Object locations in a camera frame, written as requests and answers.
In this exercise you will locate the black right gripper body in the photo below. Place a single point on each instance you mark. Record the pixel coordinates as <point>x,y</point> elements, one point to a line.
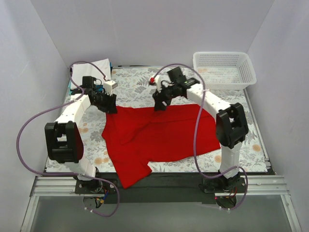
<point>159,99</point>

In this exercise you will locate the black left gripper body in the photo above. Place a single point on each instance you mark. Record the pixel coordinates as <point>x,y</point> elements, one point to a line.
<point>107,104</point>

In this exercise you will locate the red t shirt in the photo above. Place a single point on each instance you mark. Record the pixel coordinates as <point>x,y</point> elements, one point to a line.
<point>136,136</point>

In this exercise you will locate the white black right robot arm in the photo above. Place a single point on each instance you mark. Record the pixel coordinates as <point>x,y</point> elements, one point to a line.
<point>231,125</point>

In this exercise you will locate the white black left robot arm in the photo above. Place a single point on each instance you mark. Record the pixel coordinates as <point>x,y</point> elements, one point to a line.
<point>63,140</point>

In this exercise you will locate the floral patterned tablecloth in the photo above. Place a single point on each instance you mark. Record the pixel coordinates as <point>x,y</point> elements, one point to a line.
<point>133,91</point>

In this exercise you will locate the white folded t shirt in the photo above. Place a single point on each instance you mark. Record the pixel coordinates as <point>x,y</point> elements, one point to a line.
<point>85,69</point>

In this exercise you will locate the white plastic basket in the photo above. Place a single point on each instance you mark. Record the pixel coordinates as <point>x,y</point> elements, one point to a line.
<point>225,70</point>

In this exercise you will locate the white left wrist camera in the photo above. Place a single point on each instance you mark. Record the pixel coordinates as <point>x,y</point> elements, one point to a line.
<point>109,86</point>

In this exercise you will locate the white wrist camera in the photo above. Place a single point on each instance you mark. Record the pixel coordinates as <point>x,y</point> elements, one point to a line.
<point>109,86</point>
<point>156,81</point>

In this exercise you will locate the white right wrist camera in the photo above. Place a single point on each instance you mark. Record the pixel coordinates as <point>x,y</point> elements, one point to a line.
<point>156,81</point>

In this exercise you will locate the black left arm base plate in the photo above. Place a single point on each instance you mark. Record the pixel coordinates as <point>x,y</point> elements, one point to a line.
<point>94,187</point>

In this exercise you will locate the aluminium front rail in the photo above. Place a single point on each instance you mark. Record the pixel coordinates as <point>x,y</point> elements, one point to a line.
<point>164,188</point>

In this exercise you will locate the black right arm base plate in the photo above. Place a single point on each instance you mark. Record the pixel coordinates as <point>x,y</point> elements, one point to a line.
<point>223,185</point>

